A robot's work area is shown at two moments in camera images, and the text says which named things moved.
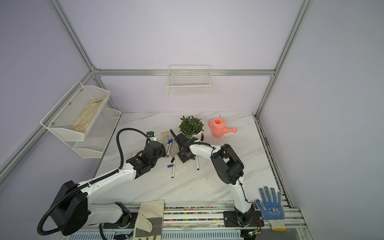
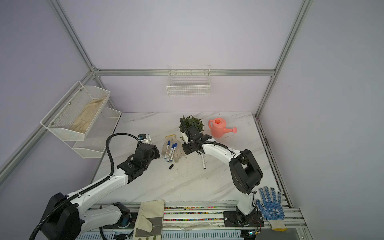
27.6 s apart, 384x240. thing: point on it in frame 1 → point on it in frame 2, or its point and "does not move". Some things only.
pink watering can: [217, 127] does not move
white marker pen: [197, 161] → [203, 161]
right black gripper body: [183, 157] → [188, 147]
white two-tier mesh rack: [81, 114] does not move
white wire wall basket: [188, 80] does not move
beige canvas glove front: [149, 224] does not move
